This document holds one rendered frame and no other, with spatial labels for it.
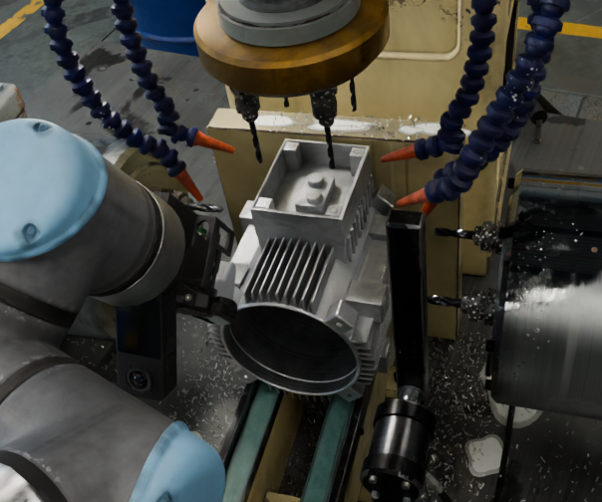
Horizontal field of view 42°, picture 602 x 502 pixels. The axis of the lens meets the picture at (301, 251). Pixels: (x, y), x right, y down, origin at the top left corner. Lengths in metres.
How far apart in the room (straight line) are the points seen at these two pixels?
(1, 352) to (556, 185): 0.54
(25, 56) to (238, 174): 2.82
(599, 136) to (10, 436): 1.20
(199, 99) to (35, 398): 1.24
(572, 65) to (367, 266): 2.33
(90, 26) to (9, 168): 3.34
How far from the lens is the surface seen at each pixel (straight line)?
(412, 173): 0.91
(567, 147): 1.43
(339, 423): 0.91
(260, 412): 0.93
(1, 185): 0.48
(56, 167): 0.47
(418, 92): 0.99
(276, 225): 0.83
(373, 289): 0.82
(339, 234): 0.81
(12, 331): 0.49
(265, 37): 0.69
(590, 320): 0.75
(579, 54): 3.18
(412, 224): 0.63
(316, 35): 0.69
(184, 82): 1.70
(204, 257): 0.67
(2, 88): 1.11
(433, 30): 0.95
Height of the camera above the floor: 1.69
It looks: 45 degrees down
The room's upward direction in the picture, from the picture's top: 10 degrees counter-clockwise
